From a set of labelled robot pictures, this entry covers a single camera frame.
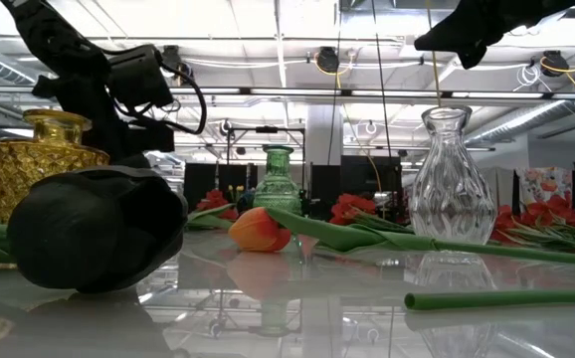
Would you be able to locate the black hanging cable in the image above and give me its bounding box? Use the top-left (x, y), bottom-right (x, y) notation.
top-left (370, 0), bottom-right (393, 160)

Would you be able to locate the yellow textured glass vase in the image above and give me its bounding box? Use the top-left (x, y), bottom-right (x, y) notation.
top-left (0, 108), bottom-right (111, 225)

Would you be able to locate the clear ribbed glass vase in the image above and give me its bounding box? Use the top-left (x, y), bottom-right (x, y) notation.
top-left (409, 105), bottom-right (497, 246)

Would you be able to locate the floral patterned cloth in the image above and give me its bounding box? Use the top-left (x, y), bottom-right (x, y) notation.
top-left (515, 167), bottom-right (574, 208)

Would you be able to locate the red artificial flower bunch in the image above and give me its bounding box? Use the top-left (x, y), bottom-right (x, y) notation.
top-left (489, 193), bottom-right (575, 253)
top-left (186, 188), bottom-right (242, 231)
top-left (329, 193), bottom-right (416, 235)

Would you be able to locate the yellow hanging cable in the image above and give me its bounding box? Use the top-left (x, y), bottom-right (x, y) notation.
top-left (430, 49), bottom-right (442, 108)

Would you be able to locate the green glass vase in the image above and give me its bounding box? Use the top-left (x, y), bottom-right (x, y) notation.
top-left (252, 144), bottom-right (302, 216)

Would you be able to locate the black partition panel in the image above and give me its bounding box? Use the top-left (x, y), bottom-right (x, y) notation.
top-left (310, 155), bottom-right (402, 220)
top-left (183, 162), bottom-right (259, 213)

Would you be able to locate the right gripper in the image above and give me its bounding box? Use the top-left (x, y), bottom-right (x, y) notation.
top-left (414, 0), bottom-right (575, 70)

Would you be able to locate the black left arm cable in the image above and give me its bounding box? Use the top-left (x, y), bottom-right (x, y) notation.
top-left (155, 62), bottom-right (208, 136)

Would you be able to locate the orange artificial tulip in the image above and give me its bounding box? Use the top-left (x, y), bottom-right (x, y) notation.
top-left (404, 287), bottom-right (575, 312)
top-left (227, 206), bottom-right (575, 269)

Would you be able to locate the ceiling light strip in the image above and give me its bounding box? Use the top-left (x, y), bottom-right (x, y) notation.
top-left (0, 85), bottom-right (575, 100)

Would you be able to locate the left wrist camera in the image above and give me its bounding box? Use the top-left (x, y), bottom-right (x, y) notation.
top-left (106, 43), bottom-right (175, 109)

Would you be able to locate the silver ventilation duct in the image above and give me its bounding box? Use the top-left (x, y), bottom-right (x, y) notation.
top-left (466, 69), bottom-right (575, 145)

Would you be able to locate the black artificial tulip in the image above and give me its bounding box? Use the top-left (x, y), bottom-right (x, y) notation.
top-left (0, 165), bottom-right (189, 294)

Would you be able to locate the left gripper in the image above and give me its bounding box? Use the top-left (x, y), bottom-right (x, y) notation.
top-left (31, 74), bottom-right (177, 170)

